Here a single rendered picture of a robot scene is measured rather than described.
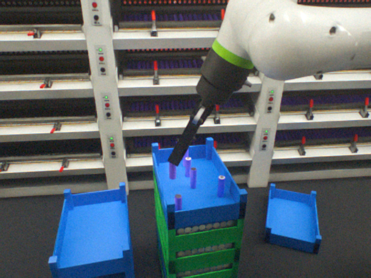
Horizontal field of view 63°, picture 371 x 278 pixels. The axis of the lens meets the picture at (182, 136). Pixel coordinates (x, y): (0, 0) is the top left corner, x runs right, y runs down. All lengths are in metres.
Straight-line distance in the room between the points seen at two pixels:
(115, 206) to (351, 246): 0.94
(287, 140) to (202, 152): 0.69
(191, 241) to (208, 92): 0.39
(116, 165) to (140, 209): 0.23
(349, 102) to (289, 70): 1.23
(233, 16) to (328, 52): 0.18
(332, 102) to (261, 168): 0.47
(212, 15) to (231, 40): 0.81
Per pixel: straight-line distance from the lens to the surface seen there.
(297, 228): 1.42
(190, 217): 0.75
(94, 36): 1.23
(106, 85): 1.27
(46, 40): 1.28
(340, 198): 1.67
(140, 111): 1.38
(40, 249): 1.38
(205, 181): 0.91
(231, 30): 0.57
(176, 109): 1.39
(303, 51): 0.45
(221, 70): 0.59
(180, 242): 0.81
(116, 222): 1.04
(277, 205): 1.51
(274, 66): 0.46
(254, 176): 1.56
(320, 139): 1.68
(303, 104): 1.57
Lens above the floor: 0.94
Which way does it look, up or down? 28 degrees down
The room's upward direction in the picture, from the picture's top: straight up
